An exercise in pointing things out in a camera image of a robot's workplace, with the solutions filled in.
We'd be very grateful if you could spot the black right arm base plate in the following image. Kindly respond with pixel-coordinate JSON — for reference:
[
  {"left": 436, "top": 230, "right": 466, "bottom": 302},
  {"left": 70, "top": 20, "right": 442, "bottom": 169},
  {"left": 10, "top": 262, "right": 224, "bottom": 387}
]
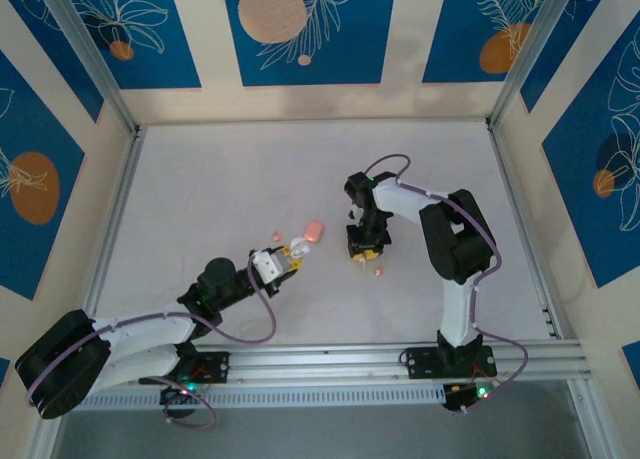
[{"left": 402, "top": 346, "right": 499, "bottom": 380}]

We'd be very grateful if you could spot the aluminium side rail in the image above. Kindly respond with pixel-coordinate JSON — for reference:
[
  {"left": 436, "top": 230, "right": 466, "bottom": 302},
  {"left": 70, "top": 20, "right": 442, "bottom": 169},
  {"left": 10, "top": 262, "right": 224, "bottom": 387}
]
[
  {"left": 79, "top": 124, "right": 149, "bottom": 325},
  {"left": 485, "top": 121, "right": 586, "bottom": 348}
]

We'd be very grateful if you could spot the aluminium frame leg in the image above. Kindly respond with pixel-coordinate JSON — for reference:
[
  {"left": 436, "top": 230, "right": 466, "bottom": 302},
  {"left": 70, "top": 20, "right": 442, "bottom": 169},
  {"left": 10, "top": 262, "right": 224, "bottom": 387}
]
[
  {"left": 567, "top": 376, "right": 604, "bottom": 459},
  {"left": 22, "top": 416, "right": 69, "bottom": 459}
]

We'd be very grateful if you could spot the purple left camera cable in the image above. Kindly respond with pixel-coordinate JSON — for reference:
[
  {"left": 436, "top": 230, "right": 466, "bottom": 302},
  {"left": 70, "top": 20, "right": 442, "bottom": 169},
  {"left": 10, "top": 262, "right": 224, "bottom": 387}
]
[{"left": 24, "top": 251, "right": 278, "bottom": 429}]

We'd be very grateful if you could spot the aluminium mounting rail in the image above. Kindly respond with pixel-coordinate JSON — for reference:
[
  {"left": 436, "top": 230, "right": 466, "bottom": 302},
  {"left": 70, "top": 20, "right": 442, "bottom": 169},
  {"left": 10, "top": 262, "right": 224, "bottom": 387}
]
[{"left": 197, "top": 341, "right": 586, "bottom": 385}]

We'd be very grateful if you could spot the black controller board green light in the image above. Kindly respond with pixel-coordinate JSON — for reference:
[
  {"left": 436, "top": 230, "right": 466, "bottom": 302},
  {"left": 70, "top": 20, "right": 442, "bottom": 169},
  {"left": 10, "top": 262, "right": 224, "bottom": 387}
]
[
  {"left": 158, "top": 382, "right": 201, "bottom": 420},
  {"left": 442, "top": 381, "right": 501, "bottom": 416}
]

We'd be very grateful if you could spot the grey slotted cable duct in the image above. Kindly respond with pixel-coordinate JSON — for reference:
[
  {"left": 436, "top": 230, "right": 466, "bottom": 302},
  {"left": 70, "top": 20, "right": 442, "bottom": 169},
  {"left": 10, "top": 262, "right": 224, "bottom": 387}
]
[{"left": 77, "top": 384, "right": 446, "bottom": 411}]

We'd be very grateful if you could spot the aluminium frame post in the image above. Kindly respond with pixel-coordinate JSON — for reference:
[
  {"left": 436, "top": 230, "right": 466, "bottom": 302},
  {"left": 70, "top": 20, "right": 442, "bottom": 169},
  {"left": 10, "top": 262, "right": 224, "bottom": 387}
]
[
  {"left": 485, "top": 0, "right": 586, "bottom": 130},
  {"left": 35, "top": 0, "right": 142, "bottom": 136}
]

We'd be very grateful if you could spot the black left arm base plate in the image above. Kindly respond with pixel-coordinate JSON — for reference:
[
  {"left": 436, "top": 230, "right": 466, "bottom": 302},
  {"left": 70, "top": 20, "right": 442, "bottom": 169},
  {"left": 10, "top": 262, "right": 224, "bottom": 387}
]
[{"left": 164, "top": 351, "right": 231, "bottom": 385}]

